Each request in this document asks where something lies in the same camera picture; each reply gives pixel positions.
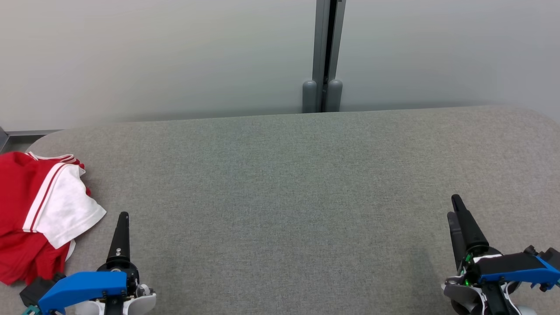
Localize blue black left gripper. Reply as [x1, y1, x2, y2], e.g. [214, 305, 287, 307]
[38, 212, 140, 315]

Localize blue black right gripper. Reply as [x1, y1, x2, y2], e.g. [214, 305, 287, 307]
[447, 195, 560, 307]

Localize red white basketball jersey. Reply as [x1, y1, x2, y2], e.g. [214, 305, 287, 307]
[0, 151, 107, 250]

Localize red white basketball shorts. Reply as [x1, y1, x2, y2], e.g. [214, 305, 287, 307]
[0, 230, 77, 286]

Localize grey partition post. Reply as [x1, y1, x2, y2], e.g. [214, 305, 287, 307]
[302, 0, 347, 113]

